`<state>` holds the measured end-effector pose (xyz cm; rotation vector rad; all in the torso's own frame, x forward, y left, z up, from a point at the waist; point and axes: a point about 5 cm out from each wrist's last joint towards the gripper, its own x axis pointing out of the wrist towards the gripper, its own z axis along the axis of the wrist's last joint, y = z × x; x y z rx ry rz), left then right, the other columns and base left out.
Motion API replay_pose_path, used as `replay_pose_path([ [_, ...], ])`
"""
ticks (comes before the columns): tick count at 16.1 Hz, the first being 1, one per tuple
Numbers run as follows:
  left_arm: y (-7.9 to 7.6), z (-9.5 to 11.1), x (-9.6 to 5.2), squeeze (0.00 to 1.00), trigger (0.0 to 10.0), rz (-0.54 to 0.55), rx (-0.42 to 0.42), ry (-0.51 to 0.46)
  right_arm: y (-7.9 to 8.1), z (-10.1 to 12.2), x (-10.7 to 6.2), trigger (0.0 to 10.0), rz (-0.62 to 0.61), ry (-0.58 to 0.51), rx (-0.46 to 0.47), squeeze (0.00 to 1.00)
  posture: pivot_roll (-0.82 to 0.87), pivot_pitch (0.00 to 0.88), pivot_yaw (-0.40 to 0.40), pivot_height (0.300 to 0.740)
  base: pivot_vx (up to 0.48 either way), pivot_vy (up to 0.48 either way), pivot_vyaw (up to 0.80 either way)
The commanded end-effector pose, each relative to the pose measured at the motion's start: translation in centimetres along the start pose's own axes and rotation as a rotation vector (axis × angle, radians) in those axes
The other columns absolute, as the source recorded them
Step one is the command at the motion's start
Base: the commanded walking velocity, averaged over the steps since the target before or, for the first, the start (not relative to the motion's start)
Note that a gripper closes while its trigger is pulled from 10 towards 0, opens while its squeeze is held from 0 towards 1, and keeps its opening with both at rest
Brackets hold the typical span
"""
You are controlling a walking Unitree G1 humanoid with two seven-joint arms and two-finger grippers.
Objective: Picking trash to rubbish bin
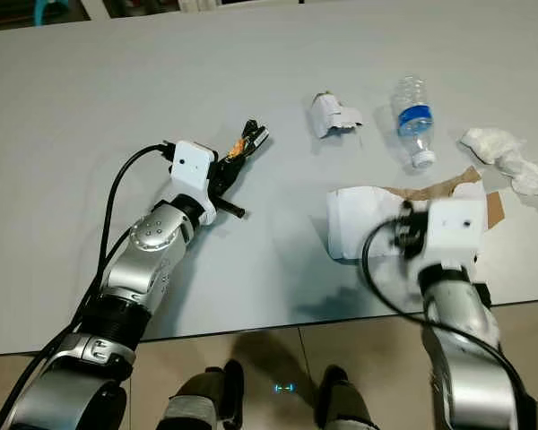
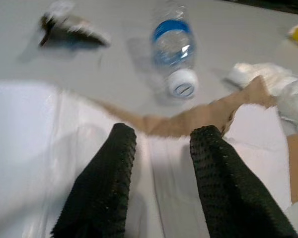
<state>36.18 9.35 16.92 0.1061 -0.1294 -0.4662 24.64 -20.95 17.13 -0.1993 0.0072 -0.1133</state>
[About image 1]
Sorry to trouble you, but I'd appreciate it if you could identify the crumpled white tissue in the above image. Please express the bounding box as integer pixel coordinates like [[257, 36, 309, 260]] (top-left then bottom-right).
[[458, 126, 538, 201]]

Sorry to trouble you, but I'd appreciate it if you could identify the brown cardboard piece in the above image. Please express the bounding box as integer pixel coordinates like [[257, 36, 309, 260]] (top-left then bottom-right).
[[384, 165, 506, 227]]

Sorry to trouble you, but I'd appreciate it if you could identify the clear plastic water bottle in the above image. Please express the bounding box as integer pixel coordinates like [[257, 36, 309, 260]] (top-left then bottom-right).
[[390, 75, 438, 170]]

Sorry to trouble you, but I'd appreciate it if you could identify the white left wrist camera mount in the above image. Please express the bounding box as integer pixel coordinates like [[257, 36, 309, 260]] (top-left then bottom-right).
[[169, 141, 220, 214]]

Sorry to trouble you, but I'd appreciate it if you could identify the robot leg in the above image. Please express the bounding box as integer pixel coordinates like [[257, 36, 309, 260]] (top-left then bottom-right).
[[312, 365, 376, 430], [158, 359, 245, 430]]

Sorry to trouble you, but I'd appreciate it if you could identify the small white paper carton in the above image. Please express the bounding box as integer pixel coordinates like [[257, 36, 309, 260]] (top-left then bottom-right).
[[310, 90, 365, 140]]

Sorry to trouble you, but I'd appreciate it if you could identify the robot left leg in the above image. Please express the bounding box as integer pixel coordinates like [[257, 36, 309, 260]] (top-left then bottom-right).
[[158, 359, 245, 430]]

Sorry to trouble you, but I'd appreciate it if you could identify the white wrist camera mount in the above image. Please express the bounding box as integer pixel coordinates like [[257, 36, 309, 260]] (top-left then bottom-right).
[[169, 141, 220, 214], [428, 198, 486, 268]]

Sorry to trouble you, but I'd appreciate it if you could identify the white glass door cabinet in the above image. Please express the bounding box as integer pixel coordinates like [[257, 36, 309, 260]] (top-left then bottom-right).
[[79, 0, 239, 19]]

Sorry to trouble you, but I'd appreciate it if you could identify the blue standing fan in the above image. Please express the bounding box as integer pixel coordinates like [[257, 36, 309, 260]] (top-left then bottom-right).
[[33, 0, 73, 26]]

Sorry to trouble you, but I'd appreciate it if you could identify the black orange snack wrapper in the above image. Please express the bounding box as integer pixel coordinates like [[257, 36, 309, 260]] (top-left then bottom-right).
[[230, 133, 256, 162]]

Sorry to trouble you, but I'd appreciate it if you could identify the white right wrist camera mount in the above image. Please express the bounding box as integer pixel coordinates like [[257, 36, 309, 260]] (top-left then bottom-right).
[[428, 198, 486, 268]]

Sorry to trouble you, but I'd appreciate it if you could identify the robot right leg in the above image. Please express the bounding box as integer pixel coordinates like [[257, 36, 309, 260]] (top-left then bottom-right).
[[312, 365, 376, 430]]

